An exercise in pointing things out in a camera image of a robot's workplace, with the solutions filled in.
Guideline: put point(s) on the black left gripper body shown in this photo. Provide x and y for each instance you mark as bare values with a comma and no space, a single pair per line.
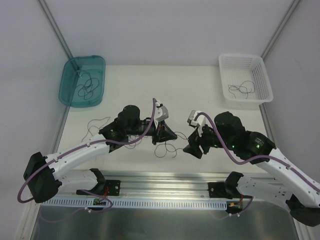
157,132

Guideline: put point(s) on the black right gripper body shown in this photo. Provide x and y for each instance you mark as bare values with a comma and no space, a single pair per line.
201,140

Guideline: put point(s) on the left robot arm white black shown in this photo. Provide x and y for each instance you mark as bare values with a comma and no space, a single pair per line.
46,176

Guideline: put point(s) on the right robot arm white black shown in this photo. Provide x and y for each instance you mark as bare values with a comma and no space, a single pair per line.
299,193

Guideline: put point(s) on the white perforated plastic basket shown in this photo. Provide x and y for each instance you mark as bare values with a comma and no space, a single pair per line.
244,79

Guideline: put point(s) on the teal plastic bin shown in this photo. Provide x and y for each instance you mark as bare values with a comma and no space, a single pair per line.
82,82

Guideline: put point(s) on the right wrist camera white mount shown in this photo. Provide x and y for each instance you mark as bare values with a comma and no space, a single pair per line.
197,121

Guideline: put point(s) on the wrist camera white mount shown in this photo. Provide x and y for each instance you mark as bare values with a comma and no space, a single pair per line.
197,121
161,113

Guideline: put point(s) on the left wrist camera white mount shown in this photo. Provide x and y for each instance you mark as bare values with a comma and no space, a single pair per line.
161,113

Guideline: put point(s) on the aluminium mounting rail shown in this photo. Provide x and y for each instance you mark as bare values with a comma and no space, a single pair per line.
164,185

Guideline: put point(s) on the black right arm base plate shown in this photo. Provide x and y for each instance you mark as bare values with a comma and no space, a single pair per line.
216,190

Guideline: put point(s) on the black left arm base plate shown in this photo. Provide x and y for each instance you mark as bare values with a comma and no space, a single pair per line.
111,188

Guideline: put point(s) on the white slotted cable duct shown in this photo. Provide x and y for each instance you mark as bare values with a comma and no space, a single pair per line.
134,203

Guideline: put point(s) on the right aluminium frame post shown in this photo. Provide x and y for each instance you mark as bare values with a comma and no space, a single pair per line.
292,8

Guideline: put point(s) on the aluminium frame post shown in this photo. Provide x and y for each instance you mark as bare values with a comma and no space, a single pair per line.
292,8
55,28

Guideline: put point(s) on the left aluminium frame post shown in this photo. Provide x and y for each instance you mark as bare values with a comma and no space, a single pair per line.
55,28

